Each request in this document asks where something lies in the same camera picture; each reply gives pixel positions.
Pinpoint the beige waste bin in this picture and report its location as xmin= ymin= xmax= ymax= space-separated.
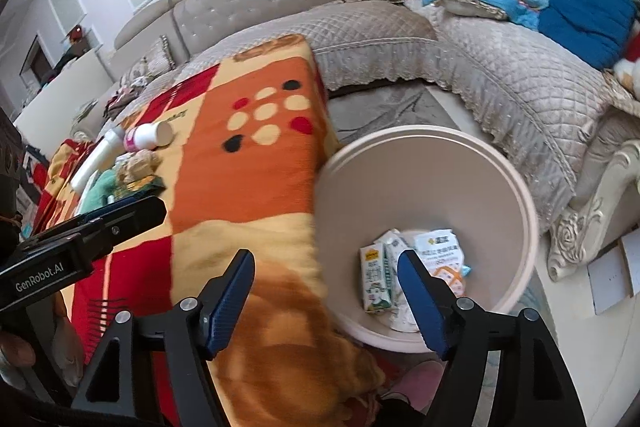
xmin=314 ymin=123 xmax=540 ymax=354

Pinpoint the white thermos bottle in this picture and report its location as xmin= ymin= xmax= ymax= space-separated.
xmin=70 ymin=128 xmax=126 ymax=192

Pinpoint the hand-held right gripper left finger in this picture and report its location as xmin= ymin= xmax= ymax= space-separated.
xmin=70 ymin=249 xmax=257 ymax=427

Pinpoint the beige tufted sofa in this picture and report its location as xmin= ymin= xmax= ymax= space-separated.
xmin=70 ymin=0 xmax=640 ymax=283

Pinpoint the pink slipper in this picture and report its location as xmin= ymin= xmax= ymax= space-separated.
xmin=382 ymin=359 xmax=446 ymax=410

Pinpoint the grey patterned rug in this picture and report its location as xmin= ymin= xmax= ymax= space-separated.
xmin=327 ymin=79 xmax=463 ymax=148

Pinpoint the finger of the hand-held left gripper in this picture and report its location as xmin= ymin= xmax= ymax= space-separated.
xmin=75 ymin=194 xmax=168 ymax=254
xmin=65 ymin=202 xmax=132 ymax=228

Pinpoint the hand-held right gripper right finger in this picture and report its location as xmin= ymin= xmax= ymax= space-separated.
xmin=396 ymin=249 xmax=587 ymax=427

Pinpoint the white bottle pink label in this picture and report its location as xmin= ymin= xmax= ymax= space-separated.
xmin=122 ymin=121 xmax=174 ymax=152

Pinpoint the dark wooden door frame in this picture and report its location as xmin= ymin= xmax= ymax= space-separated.
xmin=20 ymin=34 xmax=45 ymax=86

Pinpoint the small embroidered cushion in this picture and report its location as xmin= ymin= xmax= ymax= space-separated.
xmin=132 ymin=36 xmax=176 ymax=80

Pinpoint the red white plush toy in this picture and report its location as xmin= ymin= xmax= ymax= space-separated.
xmin=612 ymin=19 xmax=640 ymax=95

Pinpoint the green white milk carton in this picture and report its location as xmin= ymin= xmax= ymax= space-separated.
xmin=360 ymin=243 xmax=397 ymax=313

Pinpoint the crumpled brown paper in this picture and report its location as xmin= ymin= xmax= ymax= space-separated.
xmin=116 ymin=149 xmax=163 ymax=186

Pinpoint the white cardboard sheet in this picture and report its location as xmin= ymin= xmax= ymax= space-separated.
xmin=587 ymin=249 xmax=631 ymax=315
xmin=618 ymin=234 xmax=640 ymax=295

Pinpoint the orange white snack packet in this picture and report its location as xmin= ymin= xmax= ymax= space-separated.
xmin=412 ymin=228 xmax=468 ymax=298

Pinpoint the orange red printed blanket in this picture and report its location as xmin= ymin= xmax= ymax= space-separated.
xmin=30 ymin=34 xmax=386 ymax=427

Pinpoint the white cabinet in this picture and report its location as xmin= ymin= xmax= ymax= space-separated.
xmin=12 ymin=49 xmax=118 ymax=142

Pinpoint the dark clothes heap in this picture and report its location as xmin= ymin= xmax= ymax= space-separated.
xmin=102 ymin=79 xmax=146 ymax=118

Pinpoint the blue cushion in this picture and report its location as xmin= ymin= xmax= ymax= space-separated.
xmin=537 ymin=0 xmax=640 ymax=70

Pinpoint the white green tissue pack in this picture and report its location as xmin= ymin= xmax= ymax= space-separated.
xmin=390 ymin=304 xmax=425 ymax=334

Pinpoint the white green paper box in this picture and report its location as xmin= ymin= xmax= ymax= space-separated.
xmin=372 ymin=228 xmax=417 ymax=308

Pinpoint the green cloth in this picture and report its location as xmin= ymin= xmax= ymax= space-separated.
xmin=77 ymin=169 xmax=121 ymax=215

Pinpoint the person's left hand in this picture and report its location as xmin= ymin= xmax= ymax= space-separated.
xmin=0 ymin=294 xmax=85 ymax=389

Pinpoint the dark green packet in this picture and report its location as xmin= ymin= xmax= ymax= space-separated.
xmin=120 ymin=177 xmax=166 ymax=198

